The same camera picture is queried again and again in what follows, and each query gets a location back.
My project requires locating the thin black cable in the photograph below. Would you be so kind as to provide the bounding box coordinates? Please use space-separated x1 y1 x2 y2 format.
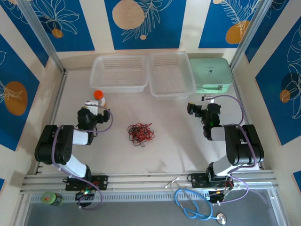
128 124 148 148
127 124 151 145

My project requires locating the orange lid pill bottle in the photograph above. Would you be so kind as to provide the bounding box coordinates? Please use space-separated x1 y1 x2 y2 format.
93 90 107 108

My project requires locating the narrow white perforated plastic basket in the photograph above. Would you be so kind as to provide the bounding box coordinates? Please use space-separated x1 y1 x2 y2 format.
148 51 197 101

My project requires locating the mint green zipper case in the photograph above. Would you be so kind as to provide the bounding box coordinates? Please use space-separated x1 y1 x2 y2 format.
189 57 234 95

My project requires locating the wide white perforated plastic basket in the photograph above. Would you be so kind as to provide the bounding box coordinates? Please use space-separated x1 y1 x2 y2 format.
89 55 149 94

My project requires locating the green lid dark jar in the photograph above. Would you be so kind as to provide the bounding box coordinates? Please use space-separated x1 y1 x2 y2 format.
41 191 64 207

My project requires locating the blue stethoscope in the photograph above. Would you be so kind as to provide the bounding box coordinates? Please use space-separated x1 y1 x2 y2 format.
164 177 228 225

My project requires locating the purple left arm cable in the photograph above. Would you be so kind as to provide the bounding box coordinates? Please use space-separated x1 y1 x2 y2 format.
51 105 114 210

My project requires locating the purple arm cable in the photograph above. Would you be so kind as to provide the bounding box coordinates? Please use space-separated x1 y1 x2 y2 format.
51 105 114 210
208 94 258 205

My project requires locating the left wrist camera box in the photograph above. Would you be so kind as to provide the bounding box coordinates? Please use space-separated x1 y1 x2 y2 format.
84 100 100 116

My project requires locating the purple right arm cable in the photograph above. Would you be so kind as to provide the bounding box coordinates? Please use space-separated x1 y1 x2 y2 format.
208 94 258 205

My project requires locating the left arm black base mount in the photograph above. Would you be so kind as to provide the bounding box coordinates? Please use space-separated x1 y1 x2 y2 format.
64 175 110 192

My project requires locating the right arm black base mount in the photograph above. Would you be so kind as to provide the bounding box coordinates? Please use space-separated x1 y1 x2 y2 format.
189 173 235 189

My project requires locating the aluminium table edge rail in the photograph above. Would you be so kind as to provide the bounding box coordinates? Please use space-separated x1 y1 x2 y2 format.
20 169 277 194

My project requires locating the grey slotted cable tray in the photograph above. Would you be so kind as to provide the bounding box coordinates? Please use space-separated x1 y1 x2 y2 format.
29 191 212 204

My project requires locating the aluminium frame post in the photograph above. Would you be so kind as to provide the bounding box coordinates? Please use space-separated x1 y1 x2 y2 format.
229 0 271 70
16 0 67 74

